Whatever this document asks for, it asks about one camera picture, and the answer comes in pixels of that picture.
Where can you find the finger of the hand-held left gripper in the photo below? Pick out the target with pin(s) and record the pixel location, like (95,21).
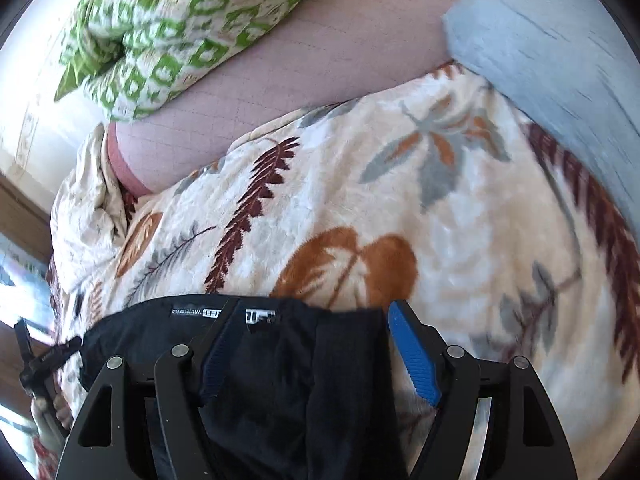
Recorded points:
(50,357)

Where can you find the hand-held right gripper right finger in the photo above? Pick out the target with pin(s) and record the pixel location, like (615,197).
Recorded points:
(415,355)

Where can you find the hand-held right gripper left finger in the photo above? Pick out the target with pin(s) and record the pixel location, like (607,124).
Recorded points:
(216,367)

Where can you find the black pants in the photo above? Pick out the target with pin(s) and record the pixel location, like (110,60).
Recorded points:
(300,385)

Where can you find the person's left hand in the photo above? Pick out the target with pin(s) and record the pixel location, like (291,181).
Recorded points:
(60,412)

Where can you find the stained glass window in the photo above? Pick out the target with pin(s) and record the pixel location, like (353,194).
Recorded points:
(20,280)

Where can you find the leaf print fleece blanket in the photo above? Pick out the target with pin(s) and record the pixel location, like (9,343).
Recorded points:
(350,185)

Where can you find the pink sofa backrest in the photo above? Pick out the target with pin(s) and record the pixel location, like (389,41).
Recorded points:
(325,60)

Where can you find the blue-grey blanket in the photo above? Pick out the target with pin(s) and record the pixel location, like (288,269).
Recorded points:
(550,60)

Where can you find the green patterned quilt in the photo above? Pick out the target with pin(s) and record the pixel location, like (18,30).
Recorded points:
(165,35)

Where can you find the wooden window frame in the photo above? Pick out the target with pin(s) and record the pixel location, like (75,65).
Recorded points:
(25,215)

